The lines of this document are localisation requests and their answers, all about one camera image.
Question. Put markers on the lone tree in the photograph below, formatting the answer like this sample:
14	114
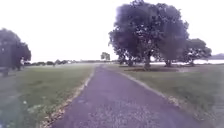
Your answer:
105	56

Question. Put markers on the purple-grey asphalt path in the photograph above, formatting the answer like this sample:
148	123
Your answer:
113	100

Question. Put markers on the cluster of large trees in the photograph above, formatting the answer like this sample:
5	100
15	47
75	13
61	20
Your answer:
150	30

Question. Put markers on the distant row of trees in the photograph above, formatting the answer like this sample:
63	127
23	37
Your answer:
50	63

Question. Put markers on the wide green grass field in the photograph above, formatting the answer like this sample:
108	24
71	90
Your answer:
43	86

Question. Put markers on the pale water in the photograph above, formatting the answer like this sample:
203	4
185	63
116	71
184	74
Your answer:
210	62

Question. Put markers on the group of dark trees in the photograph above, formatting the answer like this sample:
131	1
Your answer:
10	46

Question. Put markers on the distant hill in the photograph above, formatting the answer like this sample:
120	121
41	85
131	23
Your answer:
218	56

